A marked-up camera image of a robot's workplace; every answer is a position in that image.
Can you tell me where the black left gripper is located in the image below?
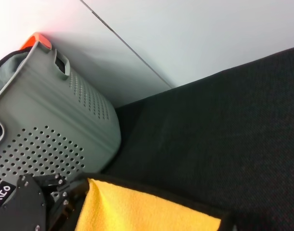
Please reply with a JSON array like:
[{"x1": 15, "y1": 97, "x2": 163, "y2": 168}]
[{"x1": 0, "y1": 172, "x2": 90, "y2": 231}]

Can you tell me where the yellow grey towel black edge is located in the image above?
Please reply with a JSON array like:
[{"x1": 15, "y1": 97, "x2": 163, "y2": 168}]
[{"x1": 74, "y1": 173, "x2": 237, "y2": 231}]

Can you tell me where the grey perforated plastic storage box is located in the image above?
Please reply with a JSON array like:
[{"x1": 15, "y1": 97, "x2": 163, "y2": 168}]
[{"x1": 0, "y1": 39, "x2": 121, "y2": 200}]

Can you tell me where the black tablecloth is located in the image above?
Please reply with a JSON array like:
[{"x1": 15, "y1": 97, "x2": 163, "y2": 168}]
[{"x1": 101, "y1": 45, "x2": 294, "y2": 231}]

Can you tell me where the dark cloth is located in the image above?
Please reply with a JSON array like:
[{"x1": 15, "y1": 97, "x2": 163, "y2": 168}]
[{"x1": 0, "y1": 47, "x2": 34, "y2": 97}]

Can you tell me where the red orange object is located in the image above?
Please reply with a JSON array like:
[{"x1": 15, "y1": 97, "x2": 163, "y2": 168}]
[{"x1": 19, "y1": 32, "x2": 53, "y2": 51}]

